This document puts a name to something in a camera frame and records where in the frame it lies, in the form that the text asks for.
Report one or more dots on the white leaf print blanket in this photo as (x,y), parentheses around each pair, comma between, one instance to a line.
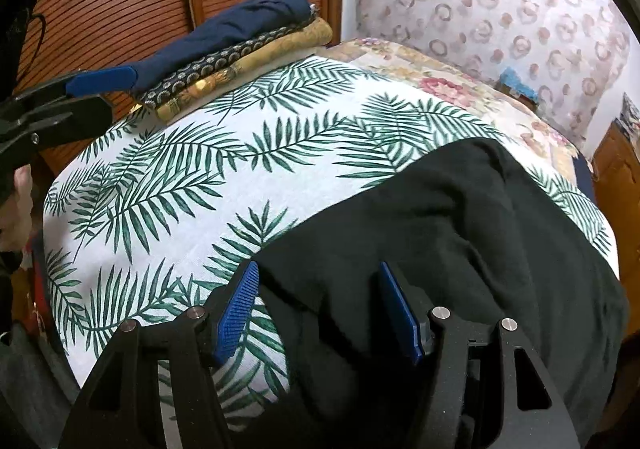
(200,179)

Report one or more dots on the navy bed sheet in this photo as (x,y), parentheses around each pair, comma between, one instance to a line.
(582,179)

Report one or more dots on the red printed cloth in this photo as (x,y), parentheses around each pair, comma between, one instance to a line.
(37,289)

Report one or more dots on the wooden cabinet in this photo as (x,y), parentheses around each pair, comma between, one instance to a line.
(620,164)

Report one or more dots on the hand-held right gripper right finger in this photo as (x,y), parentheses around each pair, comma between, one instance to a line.
(400,314)

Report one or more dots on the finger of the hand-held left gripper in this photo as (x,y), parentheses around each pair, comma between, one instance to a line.
(105,80)
(75,119)

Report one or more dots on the dark patterned folded garment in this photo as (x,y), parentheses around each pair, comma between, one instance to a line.
(210,61)

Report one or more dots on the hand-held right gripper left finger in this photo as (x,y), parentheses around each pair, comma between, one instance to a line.
(239,309)

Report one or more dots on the black t-shirt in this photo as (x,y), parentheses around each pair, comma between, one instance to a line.
(425,229)

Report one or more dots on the mustard folded garment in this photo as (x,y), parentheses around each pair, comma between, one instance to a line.
(300,36)

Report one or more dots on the pile of assorted small items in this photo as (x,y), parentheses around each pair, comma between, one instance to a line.
(630,111)

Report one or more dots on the floral bedspread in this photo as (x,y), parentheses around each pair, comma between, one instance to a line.
(450,79)

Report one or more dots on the blue fuzzy object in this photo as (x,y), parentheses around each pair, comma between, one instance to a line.
(515,81)

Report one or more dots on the person's left hand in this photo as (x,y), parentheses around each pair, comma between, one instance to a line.
(16,209)

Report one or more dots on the navy folded garment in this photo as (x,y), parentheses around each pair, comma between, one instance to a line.
(240,24)

